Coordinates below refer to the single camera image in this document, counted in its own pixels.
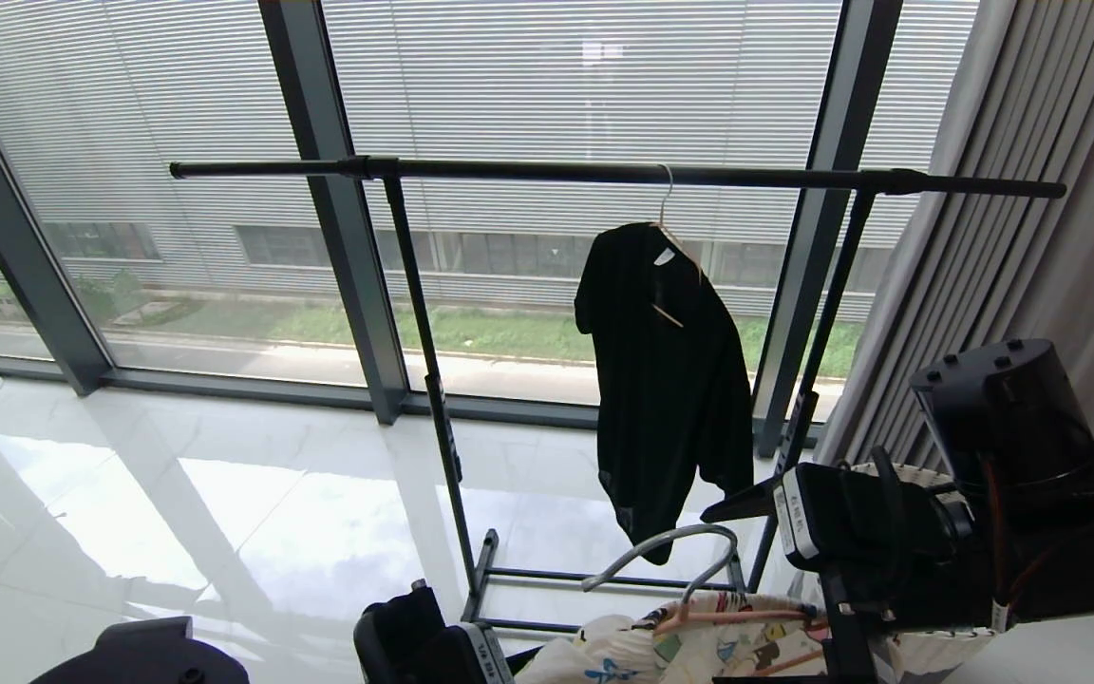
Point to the black clothes rack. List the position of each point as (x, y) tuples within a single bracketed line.
[(604, 174)]

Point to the beige curtain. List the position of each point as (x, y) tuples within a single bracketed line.
[(1031, 190)]

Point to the black garment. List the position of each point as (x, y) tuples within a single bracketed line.
[(670, 427)]

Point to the cream printed garment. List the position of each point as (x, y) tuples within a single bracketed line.
[(623, 655)]

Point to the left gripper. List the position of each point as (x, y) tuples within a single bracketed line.
[(471, 655)]

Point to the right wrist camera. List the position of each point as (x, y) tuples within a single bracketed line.
[(851, 513)]

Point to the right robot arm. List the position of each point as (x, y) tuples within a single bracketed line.
[(1003, 408)]

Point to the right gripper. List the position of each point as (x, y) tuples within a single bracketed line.
[(846, 627)]

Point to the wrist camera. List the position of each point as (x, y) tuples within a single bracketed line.
[(851, 513), (400, 627)]

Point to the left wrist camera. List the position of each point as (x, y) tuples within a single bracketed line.
[(400, 627)]

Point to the pink clothes hanger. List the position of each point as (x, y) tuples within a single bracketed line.
[(746, 617), (669, 316)]

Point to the white laundry basket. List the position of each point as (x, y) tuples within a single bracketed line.
[(908, 473)]

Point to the window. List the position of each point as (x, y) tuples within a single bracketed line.
[(338, 95)]

